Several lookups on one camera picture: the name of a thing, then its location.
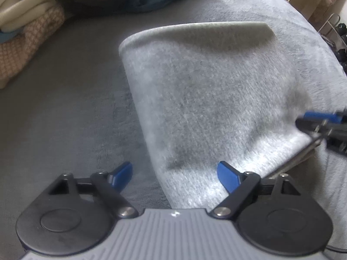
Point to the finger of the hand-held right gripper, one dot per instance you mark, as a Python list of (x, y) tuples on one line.
[(322, 116), (311, 126)]

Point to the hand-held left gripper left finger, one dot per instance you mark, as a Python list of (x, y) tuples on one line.
[(122, 174)]

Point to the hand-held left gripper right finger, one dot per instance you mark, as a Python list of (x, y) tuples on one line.
[(227, 176)]

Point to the grey fleece pants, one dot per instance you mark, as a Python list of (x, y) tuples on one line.
[(211, 100)]

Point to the metal shoe rack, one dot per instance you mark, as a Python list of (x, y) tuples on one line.
[(332, 29)]

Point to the light blue cloth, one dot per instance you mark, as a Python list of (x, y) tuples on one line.
[(9, 36)]

